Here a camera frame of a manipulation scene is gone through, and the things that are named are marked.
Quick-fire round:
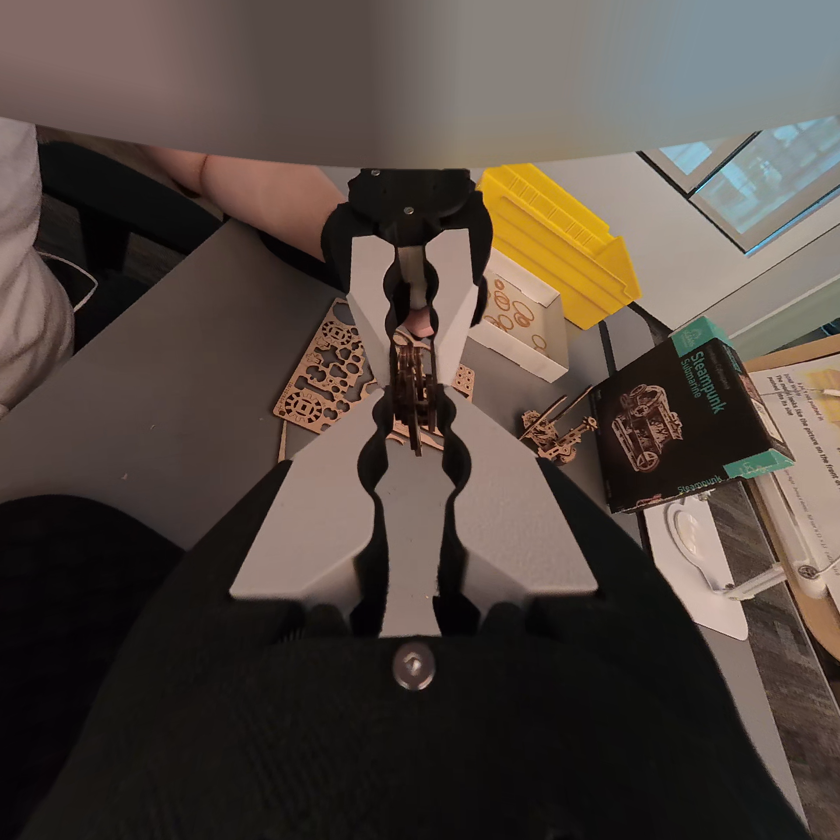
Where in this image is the person's left forearm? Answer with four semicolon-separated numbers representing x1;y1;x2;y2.
141;146;349;263

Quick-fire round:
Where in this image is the small wooden gear assembly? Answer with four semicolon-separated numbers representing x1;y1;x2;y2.
387;328;448;458

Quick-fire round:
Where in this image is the black textured pad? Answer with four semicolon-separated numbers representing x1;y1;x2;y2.
0;495;188;840

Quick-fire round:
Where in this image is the window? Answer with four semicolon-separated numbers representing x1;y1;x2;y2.
637;118;840;254

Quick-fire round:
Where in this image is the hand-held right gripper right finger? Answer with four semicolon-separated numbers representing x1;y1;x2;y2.
433;386;599;636

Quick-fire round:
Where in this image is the white flat box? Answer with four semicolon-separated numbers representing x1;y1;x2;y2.
643;495;750;641

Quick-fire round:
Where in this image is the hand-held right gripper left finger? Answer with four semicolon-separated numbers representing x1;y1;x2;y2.
228;386;397;636

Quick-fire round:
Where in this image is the printed paper sheet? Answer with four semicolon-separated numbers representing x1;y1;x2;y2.
748;354;840;500

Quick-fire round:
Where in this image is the partly built wooden model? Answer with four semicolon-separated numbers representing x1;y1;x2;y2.
518;387;599;466

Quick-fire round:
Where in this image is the wooden sheet with gear cutouts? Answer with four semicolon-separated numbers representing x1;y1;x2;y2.
273;297;385;434

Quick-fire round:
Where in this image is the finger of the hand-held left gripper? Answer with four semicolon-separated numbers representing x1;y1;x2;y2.
346;233;403;391
425;226;476;389

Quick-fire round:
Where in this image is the yellow plastic bin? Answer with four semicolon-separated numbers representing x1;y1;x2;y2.
476;164;641;331

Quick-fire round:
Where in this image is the black model kit box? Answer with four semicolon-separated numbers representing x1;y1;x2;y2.
588;316;797;515

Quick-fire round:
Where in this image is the person's white shirt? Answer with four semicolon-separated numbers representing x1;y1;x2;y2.
0;118;74;418

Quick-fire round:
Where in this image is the pile of tan rubber bands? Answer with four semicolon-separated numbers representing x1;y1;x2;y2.
484;276;550;349

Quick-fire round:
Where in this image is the black office chair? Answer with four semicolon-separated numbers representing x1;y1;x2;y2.
36;141;224;358

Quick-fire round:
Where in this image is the white cardboard tray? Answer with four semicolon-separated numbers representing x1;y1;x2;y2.
467;249;571;383

